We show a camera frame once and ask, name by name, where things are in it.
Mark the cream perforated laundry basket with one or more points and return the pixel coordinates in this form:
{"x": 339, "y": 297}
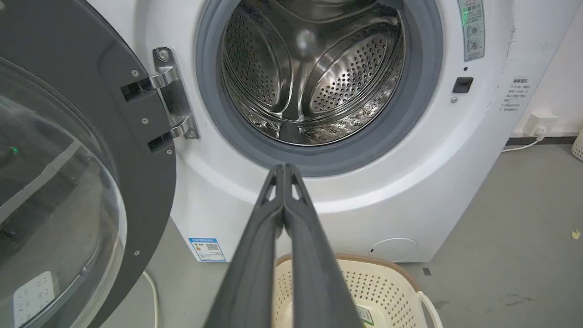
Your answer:
{"x": 387, "y": 291}

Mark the white front-load washing machine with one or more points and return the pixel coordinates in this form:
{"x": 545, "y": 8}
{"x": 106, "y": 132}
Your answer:
{"x": 410, "y": 150}

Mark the dark grey washer door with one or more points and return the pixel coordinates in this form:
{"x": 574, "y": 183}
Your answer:
{"x": 68, "y": 150}

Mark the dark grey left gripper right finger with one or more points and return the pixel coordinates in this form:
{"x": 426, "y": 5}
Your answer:
{"x": 314, "y": 273}

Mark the small yellow scrap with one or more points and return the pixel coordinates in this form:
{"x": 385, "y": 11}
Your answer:
{"x": 575, "y": 234}

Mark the white perforated basket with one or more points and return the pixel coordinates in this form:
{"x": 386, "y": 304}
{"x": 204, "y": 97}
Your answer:
{"x": 578, "y": 145}

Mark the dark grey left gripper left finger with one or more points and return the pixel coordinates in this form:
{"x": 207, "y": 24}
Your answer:
{"x": 255, "y": 269}

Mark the white wall power socket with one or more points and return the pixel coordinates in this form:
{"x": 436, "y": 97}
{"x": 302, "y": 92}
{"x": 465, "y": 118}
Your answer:
{"x": 539, "y": 124}

